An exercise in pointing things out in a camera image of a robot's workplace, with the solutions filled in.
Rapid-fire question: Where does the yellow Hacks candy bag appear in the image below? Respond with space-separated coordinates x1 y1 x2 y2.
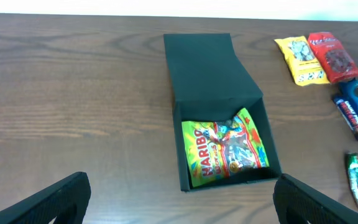
274 36 329 86

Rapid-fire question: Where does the black open gift box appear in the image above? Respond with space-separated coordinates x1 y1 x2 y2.
163 34 282 192

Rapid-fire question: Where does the purple Dairy Milk chocolate bar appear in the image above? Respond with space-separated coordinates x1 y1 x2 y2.
333 95 358 140

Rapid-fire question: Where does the Haribo worms gummy bag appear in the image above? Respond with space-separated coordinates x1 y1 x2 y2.
181 108 270 187

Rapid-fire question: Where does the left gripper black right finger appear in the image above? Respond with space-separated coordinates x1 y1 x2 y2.
273 174 358 224

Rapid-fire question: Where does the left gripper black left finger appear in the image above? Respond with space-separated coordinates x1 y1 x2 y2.
0 172 91 224

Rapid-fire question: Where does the red candy bag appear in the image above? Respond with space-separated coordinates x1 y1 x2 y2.
308 32 358 83

